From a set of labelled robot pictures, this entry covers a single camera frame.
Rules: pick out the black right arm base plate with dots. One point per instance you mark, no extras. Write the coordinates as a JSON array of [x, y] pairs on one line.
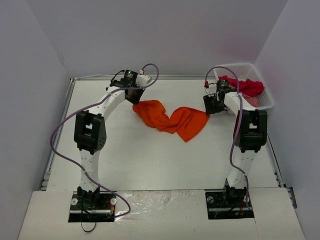
[[220, 207]]

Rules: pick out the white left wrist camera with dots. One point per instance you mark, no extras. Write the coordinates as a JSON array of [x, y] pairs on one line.
[[143, 79]]

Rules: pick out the aluminium table edge rail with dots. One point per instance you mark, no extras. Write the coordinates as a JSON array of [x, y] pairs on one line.
[[57, 135]]

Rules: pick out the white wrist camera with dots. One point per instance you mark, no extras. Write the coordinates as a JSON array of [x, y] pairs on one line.
[[210, 87], [143, 79]]

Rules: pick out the orange t shirt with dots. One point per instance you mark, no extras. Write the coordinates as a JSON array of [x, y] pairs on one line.
[[185, 121]]

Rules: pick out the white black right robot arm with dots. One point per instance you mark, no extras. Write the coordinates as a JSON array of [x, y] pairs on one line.
[[249, 135]]

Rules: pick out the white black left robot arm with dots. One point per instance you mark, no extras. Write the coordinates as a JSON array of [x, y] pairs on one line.
[[90, 133]]

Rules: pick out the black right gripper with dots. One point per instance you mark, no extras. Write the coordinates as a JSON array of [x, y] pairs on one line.
[[213, 104]]

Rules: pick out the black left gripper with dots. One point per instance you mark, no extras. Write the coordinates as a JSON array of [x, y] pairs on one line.
[[135, 96]]

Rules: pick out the white plastic laundry basket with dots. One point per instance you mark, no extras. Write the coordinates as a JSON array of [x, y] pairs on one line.
[[243, 71]]

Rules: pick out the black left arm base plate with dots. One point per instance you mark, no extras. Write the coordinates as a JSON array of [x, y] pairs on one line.
[[103, 211]]

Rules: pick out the dusty pink t shirt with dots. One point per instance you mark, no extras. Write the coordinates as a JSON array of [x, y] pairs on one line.
[[252, 100]]

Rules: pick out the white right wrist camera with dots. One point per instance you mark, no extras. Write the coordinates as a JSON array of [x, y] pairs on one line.
[[210, 87]]

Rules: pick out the magenta t shirt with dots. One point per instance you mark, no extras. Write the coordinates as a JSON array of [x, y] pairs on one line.
[[247, 87]]

